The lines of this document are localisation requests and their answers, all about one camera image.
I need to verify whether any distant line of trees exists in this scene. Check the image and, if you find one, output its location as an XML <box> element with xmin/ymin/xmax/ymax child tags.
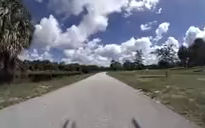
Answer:
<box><xmin>21</xmin><ymin>49</ymin><xmax>186</xmax><ymax>74</ymax></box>

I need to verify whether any pale grey paved path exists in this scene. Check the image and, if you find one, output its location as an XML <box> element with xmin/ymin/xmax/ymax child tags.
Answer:
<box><xmin>0</xmin><ymin>71</ymin><xmax>202</xmax><ymax>128</ymax></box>

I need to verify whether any dark hedge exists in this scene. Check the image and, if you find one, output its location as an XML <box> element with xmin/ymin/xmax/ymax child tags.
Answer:
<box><xmin>19</xmin><ymin>70</ymin><xmax>88</xmax><ymax>83</ymax></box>

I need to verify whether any thin tree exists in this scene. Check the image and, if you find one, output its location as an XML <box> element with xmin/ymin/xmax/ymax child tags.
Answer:
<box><xmin>152</xmin><ymin>44</ymin><xmax>180</xmax><ymax>69</ymax></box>

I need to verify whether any robot's own part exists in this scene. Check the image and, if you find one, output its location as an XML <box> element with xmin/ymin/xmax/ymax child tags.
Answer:
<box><xmin>62</xmin><ymin>119</ymin><xmax>77</xmax><ymax>128</ymax></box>
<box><xmin>131</xmin><ymin>117</ymin><xmax>143</xmax><ymax>128</ymax></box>

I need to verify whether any grass field with dry patches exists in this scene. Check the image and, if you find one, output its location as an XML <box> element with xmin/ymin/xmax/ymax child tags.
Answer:
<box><xmin>106</xmin><ymin>65</ymin><xmax>205</xmax><ymax>128</ymax></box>

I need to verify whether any grass verge with dry patches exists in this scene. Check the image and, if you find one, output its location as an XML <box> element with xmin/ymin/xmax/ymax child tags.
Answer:
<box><xmin>0</xmin><ymin>72</ymin><xmax>97</xmax><ymax>113</ymax></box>

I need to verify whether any clump of dark trees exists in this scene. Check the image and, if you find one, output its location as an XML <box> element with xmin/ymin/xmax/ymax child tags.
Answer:
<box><xmin>177</xmin><ymin>37</ymin><xmax>205</xmax><ymax>68</ymax></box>

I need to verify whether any large palm tree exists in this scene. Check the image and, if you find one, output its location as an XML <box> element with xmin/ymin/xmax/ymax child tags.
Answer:
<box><xmin>0</xmin><ymin>0</ymin><xmax>36</xmax><ymax>84</ymax></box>

